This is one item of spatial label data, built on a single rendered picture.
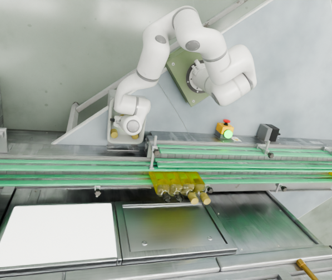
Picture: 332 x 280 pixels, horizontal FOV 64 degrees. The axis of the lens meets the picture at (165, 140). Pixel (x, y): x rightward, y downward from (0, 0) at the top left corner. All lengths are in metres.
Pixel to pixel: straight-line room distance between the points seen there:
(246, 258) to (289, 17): 1.16
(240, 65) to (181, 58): 0.37
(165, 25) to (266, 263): 0.96
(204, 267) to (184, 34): 0.81
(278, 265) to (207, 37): 0.92
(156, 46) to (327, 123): 1.39
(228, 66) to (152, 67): 0.25
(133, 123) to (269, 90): 0.88
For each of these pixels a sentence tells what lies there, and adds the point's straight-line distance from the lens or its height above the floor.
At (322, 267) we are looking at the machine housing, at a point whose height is 1.43.
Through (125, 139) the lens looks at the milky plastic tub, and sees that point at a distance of 1.32.
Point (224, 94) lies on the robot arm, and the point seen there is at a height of 1.15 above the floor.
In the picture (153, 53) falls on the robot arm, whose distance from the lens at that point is 0.85.
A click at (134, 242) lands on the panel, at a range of 1.11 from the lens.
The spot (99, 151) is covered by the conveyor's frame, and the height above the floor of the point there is 0.83.
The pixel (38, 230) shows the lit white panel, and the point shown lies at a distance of 1.17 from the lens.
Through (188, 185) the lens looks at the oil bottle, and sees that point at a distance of 1.21.
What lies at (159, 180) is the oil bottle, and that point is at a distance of 1.21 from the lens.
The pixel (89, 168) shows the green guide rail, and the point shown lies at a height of 0.95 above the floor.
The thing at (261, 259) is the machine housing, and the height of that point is 1.38.
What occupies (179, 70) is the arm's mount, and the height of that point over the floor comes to 0.84.
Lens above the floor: 2.01
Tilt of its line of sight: 62 degrees down
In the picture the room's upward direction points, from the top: 148 degrees clockwise
